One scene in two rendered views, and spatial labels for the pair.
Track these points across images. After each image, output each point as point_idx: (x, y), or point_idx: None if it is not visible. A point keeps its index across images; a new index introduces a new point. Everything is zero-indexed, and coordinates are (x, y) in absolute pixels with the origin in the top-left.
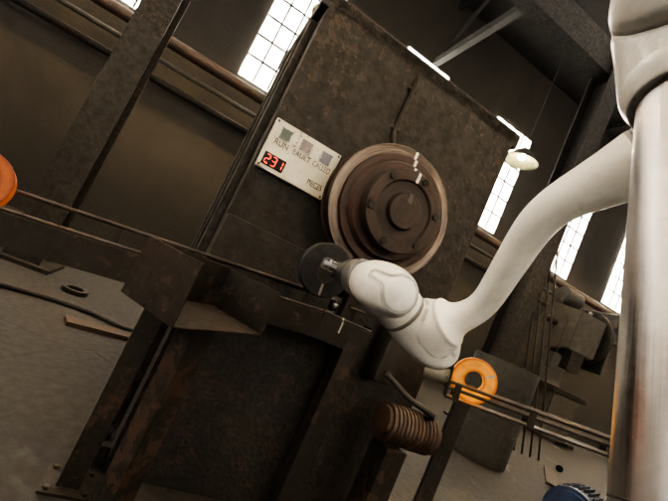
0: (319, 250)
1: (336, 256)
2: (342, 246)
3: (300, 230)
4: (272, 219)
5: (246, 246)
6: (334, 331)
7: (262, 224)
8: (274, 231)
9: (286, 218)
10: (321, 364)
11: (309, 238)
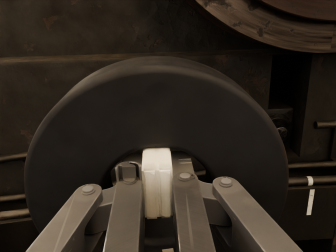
0: (65, 136)
1: (167, 126)
2: (234, 8)
3: (138, 12)
4: (70, 21)
5: (36, 110)
6: (297, 215)
7: (57, 42)
8: (88, 43)
9: (96, 3)
10: (294, 240)
11: (166, 19)
